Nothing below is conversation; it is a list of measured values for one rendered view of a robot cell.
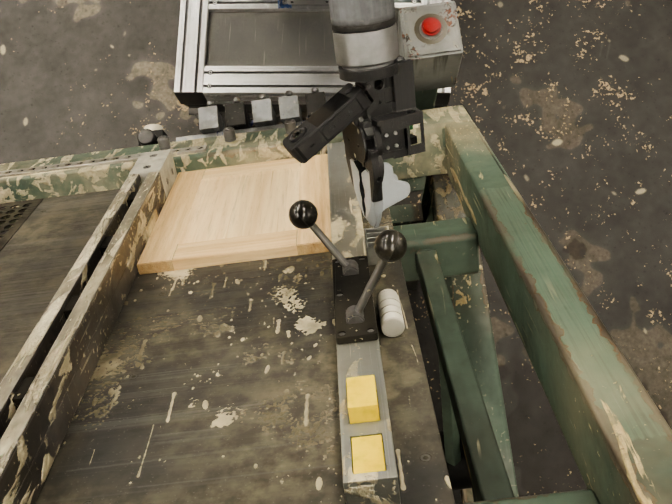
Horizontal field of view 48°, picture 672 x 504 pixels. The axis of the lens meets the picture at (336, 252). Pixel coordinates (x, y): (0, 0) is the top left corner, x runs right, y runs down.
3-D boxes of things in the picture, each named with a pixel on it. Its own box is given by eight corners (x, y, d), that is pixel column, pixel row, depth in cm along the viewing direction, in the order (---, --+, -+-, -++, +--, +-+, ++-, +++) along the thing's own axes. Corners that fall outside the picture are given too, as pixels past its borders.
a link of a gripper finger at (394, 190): (417, 225, 97) (412, 158, 93) (376, 237, 95) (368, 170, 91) (407, 217, 100) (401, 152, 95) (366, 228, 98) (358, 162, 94)
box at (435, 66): (447, 40, 172) (455, -2, 154) (455, 88, 169) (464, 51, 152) (396, 47, 172) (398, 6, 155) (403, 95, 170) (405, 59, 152)
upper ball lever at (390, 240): (364, 321, 92) (410, 230, 87) (366, 338, 89) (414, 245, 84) (336, 311, 92) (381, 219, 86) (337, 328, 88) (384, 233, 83)
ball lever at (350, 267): (365, 261, 102) (305, 189, 97) (367, 275, 99) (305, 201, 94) (343, 276, 103) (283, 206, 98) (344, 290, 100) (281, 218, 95)
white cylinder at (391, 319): (405, 336, 94) (399, 304, 101) (403, 316, 93) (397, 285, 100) (382, 339, 94) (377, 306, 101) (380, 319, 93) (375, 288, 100)
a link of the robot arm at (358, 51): (346, 37, 83) (321, 27, 90) (351, 77, 85) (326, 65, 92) (407, 24, 85) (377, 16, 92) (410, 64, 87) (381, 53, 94)
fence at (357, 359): (353, 159, 154) (351, 140, 152) (401, 509, 69) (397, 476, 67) (329, 162, 154) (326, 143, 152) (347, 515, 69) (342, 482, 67)
